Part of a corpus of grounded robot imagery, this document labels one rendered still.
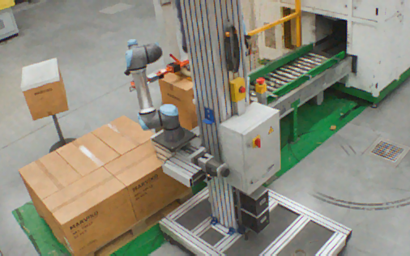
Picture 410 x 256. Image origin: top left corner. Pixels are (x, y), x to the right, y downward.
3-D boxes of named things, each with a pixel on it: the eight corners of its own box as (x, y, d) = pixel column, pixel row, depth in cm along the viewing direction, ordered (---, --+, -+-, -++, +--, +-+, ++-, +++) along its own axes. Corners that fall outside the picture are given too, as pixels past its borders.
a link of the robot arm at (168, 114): (181, 126, 277) (178, 108, 270) (161, 130, 275) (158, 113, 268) (178, 117, 287) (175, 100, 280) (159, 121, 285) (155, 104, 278)
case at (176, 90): (214, 91, 412) (209, 54, 390) (243, 104, 385) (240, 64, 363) (164, 117, 380) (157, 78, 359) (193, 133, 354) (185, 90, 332)
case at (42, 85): (32, 98, 468) (22, 67, 447) (65, 88, 479) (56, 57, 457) (32, 121, 420) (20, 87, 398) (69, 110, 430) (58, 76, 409)
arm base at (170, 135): (189, 134, 286) (187, 122, 281) (172, 145, 278) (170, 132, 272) (174, 127, 296) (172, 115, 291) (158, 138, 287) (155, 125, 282)
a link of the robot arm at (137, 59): (164, 129, 273) (146, 46, 257) (141, 134, 271) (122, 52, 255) (161, 124, 285) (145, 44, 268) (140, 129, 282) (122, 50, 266)
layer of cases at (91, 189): (131, 147, 444) (123, 114, 423) (191, 187, 378) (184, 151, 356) (32, 202, 381) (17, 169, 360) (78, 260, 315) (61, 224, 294)
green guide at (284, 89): (342, 57, 481) (343, 50, 476) (350, 59, 474) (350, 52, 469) (251, 112, 397) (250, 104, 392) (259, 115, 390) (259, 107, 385)
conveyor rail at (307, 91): (348, 70, 483) (348, 56, 473) (352, 71, 480) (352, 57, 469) (202, 164, 362) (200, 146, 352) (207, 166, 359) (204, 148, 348)
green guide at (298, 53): (306, 47, 516) (306, 40, 511) (313, 49, 509) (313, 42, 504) (213, 96, 432) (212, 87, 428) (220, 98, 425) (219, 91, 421)
